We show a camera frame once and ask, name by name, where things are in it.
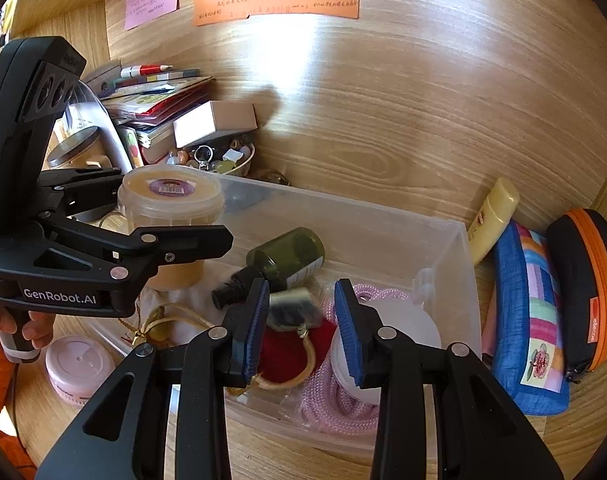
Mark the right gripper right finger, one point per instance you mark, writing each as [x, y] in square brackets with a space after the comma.
[480, 431]

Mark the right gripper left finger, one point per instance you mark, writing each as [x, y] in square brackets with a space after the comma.
[121, 432]

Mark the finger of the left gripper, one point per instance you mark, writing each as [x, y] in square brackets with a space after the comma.
[85, 194]
[148, 254]

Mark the white cloth pouch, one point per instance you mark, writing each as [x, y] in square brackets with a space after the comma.
[169, 319]

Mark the yellow cream tub purple label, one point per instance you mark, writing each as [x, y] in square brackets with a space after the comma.
[182, 206]

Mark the white round lidded jar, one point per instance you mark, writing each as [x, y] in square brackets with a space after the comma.
[376, 351]

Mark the dark green glass bottle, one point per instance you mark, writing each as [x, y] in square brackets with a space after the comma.
[284, 262]

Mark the small black white eraser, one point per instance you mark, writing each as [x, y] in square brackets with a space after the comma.
[294, 308]

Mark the red velvet gold pouch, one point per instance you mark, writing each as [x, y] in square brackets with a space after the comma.
[288, 359]

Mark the left hand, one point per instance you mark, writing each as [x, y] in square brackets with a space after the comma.
[38, 330]

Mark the brown lidded ceramic mug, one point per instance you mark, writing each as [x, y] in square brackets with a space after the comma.
[82, 149]

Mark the fruit candy box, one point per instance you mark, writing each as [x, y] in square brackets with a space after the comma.
[131, 144]

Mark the pink round jar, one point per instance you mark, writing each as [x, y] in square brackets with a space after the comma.
[77, 366]

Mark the blue patchwork fabric pouch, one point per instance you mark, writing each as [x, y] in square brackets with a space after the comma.
[528, 356]

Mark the stack of books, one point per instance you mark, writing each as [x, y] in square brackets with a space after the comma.
[151, 104]

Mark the white bowl of trinkets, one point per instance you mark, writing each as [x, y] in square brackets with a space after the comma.
[231, 155]

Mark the white cardboard box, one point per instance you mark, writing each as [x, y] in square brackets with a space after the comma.
[213, 120]

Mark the clear plastic storage bin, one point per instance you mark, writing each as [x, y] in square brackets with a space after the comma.
[425, 257]

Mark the black orange zip case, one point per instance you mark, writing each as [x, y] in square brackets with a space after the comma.
[577, 244]

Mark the yellow lotion tube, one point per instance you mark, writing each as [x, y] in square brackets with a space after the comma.
[492, 218]

